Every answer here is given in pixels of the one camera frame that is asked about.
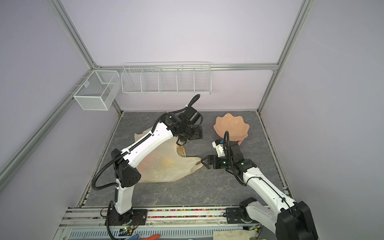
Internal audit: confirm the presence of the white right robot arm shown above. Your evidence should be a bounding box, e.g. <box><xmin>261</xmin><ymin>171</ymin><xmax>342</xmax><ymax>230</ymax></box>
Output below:
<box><xmin>201</xmin><ymin>140</ymin><xmax>319</xmax><ymax>240</ymax></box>

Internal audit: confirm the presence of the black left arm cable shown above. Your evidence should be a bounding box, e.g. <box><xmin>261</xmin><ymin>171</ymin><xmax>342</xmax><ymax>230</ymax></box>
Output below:
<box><xmin>91</xmin><ymin>93</ymin><xmax>201</xmax><ymax>191</ymax></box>

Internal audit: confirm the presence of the red blue glove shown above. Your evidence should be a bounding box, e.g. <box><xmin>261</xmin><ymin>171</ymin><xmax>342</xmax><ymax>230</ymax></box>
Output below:
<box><xmin>125</xmin><ymin>233</ymin><xmax>161</xmax><ymax>240</ymax></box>

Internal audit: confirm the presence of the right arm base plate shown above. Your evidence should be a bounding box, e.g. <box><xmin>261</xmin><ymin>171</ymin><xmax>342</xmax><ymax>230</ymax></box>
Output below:
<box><xmin>223</xmin><ymin>207</ymin><xmax>259</xmax><ymax>224</ymax></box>

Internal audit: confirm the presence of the beige cloth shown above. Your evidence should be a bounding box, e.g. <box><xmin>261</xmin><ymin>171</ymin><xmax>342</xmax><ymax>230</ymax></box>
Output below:
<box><xmin>213</xmin><ymin>230</ymin><xmax>258</xmax><ymax>240</ymax></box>

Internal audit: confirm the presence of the cream plastic bag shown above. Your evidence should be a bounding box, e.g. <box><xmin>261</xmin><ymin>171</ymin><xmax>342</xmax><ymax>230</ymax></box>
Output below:
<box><xmin>125</xmin><ymin>128</ymin><xmax>203</xmax><ymax>183</ymax></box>

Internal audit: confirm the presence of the small white mesh basket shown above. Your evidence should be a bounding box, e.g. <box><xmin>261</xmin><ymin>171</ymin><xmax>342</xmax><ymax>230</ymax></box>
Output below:
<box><xmin>74</xmin><ymin>70</ymin><xmax>122</xmax><ymax>111</ymax></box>

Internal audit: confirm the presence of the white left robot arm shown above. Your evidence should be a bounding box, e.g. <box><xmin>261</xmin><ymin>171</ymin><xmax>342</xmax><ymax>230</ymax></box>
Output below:
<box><xmin>112</xmin><ymin>106</ymin><xmax>203</xmax><ymax>225</ymax></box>

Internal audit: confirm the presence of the long white wire basket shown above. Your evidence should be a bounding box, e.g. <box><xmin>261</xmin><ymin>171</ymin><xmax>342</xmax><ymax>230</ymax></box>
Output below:
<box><xmin>121</xmin><ymin>62</ymin><xmax>212</xmax><ymax>94</ymax></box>

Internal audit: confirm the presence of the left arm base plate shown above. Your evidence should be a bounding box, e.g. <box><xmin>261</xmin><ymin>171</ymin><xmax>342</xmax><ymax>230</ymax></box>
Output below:
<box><xmin>106</xmin><ymin>208</ymin><xmax>148</xmax><ymax>226</ymax></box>

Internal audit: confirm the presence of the pink wavy fruit plate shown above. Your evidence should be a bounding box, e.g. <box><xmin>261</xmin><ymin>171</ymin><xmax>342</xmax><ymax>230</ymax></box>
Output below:
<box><xmin>214</xmin><ymin>113</ymin><xmax>250</xmax><ymax>142</ymax></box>

